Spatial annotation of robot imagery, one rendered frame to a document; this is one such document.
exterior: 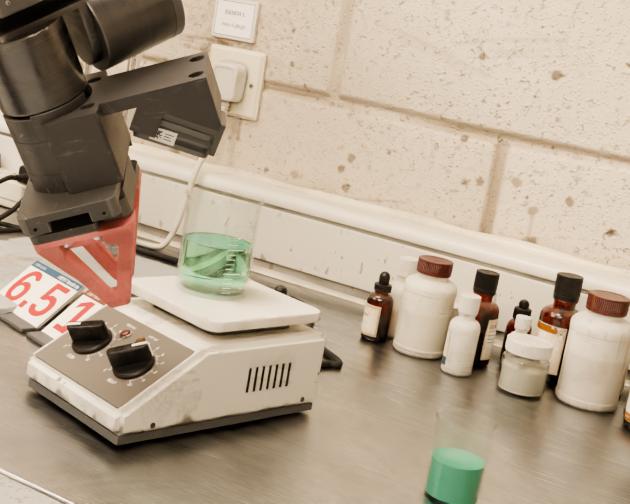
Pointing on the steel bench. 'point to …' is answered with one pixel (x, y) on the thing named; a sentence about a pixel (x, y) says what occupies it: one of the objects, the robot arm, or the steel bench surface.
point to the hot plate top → (256, 310)
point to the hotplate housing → (199, 380)
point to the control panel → (75, 363)
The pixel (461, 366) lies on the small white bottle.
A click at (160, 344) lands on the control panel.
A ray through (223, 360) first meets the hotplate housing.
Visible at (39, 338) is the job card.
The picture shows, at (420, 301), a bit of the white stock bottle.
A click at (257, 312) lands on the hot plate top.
